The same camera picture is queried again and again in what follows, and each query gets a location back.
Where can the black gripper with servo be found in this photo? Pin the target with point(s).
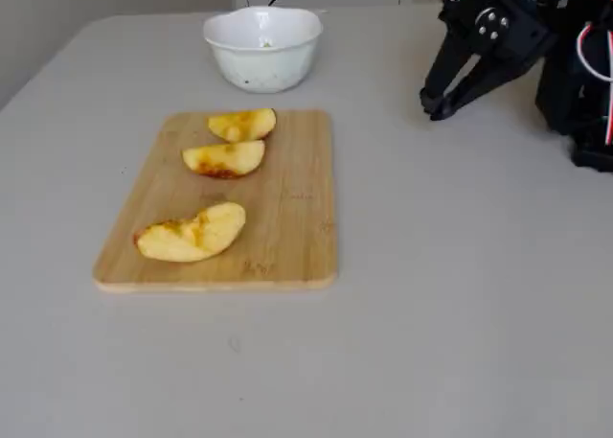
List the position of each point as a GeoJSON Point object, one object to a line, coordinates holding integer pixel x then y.
{"type": "Point", "coordinates": [471, 45]}

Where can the plain pale apple slice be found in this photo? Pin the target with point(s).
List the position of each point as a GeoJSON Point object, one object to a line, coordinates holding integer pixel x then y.
{"type": "Point", "coordinates": [265, 42]}

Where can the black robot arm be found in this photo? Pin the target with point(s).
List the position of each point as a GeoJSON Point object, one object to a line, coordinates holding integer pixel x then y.
{"type": "Point", "coordinates": [560, 102]}

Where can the white scalloped ceramic bowl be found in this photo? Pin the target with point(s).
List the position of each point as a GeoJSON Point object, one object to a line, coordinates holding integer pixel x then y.
{"type": "Point", "coordinates": [263, 71]}

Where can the bamboo cutting board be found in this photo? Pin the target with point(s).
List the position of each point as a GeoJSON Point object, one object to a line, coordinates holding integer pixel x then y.
{"type": "Point", "coordinates": [297, 193]}

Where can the apple slice with core notch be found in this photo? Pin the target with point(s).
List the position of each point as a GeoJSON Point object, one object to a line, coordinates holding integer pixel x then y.
{"type": "Point", "coordinates": [244, 124]}

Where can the apple slice with red skin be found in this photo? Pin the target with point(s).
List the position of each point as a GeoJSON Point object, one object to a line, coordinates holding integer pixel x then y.
{"type": "Point", "coordinates": [230, 157]}

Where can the large apple slice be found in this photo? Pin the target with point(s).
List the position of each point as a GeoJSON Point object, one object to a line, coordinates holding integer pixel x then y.
{"type": "Point", "coordinates": [191, 241]}

